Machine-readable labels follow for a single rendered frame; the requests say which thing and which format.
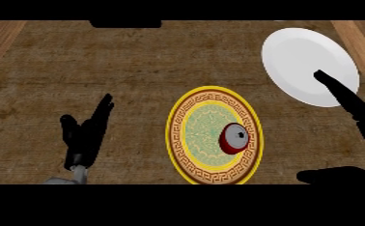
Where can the white plate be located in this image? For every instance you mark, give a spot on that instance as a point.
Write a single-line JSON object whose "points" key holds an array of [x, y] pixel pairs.
{"points": [[304, 62]]}

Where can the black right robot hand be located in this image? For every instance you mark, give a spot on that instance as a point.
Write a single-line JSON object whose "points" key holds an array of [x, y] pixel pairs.
{"points": [[345, 98]]}

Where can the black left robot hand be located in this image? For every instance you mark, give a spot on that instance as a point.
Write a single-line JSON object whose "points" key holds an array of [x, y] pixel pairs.
{"points": [[88, 133]]}

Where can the black appliance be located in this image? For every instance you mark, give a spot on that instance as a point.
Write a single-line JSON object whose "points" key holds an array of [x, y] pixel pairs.
{"points": [[126, 23]]}

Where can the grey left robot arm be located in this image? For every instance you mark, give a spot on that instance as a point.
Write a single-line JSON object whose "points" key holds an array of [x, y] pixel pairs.
{"points": [[76, 175]]}

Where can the yellow patterned plate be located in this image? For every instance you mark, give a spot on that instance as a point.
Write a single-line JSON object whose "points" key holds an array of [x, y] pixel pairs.
{"points": [[213, 135]]}

